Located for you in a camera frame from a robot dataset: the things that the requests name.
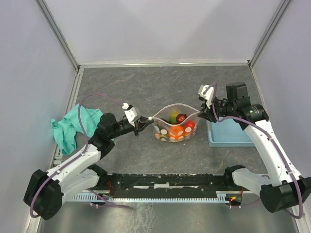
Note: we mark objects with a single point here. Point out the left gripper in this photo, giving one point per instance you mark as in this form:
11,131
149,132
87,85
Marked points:
141,124

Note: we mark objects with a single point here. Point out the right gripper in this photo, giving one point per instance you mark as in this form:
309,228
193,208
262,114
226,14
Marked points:
208,114

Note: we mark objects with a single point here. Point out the red apple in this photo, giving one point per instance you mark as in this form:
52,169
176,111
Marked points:
189,127

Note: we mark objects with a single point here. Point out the small dark fig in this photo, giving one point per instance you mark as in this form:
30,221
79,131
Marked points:
180,118

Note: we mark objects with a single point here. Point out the green mango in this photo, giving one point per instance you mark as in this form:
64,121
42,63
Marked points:
172,118

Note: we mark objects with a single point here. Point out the clear dotted zip bag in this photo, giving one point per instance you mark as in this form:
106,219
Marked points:
161,123

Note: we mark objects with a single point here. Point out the orange tangerine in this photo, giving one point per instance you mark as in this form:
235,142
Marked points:
176,132

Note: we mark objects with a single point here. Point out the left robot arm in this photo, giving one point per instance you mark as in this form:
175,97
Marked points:
48,190

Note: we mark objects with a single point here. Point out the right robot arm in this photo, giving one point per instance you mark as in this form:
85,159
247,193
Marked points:
284,186

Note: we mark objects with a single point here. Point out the blue plastic basket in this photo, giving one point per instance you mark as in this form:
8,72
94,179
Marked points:
227,134

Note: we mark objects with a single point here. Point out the teal cloth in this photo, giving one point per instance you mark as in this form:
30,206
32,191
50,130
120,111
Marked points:
77,120

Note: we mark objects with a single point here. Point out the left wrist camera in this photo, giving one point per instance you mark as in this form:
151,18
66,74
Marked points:
132,113

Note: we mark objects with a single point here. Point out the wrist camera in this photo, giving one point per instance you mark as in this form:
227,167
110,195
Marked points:
206,94
132,113

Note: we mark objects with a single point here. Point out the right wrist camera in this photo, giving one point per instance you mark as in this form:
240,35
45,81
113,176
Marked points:
206,94

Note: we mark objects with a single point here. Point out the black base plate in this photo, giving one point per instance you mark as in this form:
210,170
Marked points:
165,185

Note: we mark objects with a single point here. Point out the blue cable duct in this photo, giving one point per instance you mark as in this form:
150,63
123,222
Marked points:
90,197

